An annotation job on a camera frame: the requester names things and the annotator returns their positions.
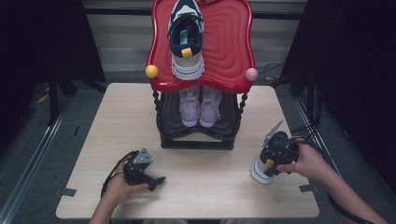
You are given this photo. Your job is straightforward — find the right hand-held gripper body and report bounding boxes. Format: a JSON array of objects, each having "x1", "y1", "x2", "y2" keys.
[{"x1": 261, "y1": 119, "x2": 300, "y2": 167}]

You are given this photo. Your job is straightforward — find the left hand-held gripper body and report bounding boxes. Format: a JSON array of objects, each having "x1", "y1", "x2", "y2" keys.
[{"x1": 123, "y1": 147, "x2": 154, "y2": 185}]

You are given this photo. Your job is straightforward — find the navy and white sneaker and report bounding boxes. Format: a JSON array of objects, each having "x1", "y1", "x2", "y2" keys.
[
  {"x1": 167, "y1": 0, "x2": 206, "y2": 82},
  {"x1": 249, "y1": 146, "x2": 281, "y2": 185}
]

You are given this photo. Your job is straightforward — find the purple sandal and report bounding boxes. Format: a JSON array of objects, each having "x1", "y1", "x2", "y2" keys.
[
  {"x1": 178, "y1": 85, "x2": 202, "y2": 128},
  {"x1": 199, "y1": 85, "x2": 223, "y2": 129}
]

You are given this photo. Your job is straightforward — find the red and black shoe rack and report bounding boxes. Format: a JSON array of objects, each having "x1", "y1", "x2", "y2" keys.
[{"x1": 145, "y1": 0, "x2": 260, "y2": 151}]

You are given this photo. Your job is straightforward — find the person's left hand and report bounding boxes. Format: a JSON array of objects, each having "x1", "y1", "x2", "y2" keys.
[{"x1": 106, "y1": 155, "x2": 150, "y2": 205}]

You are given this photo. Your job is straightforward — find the person's right hand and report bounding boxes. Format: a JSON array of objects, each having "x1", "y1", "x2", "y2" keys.
[{"x1": 276, "y1": 138, "x2": 332, "y2": 188}]

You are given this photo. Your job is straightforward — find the black stand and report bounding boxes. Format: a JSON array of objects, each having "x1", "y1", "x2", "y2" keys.
[
  {"x1": 46, "y1": 71, "x2": 108, "y2": 127},
  {"x1": 270, "y1": 69, "x2": 323, "y2": 132}
]

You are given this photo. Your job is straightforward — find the black curtain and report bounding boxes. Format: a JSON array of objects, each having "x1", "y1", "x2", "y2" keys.
[
  {"x1": 0, "y1": 0, "x2": 106, "y2": 150},
  {"x1": 281, "y1": 0, "x2": 396, "y2": 194}
]

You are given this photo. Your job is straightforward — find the black horizontal bar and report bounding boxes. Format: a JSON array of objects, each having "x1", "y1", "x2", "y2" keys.
[{"x1": 82, "y1": 7, "x2": 309, "y2": 21}]

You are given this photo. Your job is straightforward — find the metal floor rail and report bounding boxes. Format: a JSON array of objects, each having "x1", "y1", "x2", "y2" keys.
[
  {"x1": 293, "y1": 97, "x2": 367, "y2": 224},
  {"x1": 0, "y1": 101, "x2": 74, "y2": 224}
]

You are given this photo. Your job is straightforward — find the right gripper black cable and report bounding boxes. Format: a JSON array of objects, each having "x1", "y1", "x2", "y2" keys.
[{"x1": 289, "y1": 136, "x2": 375, "y2": 224}]

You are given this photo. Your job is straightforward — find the black floor cables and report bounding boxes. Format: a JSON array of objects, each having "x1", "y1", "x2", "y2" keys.
[{"x1": 257, "y1": 61, "x2": 321, "y2": 141}]

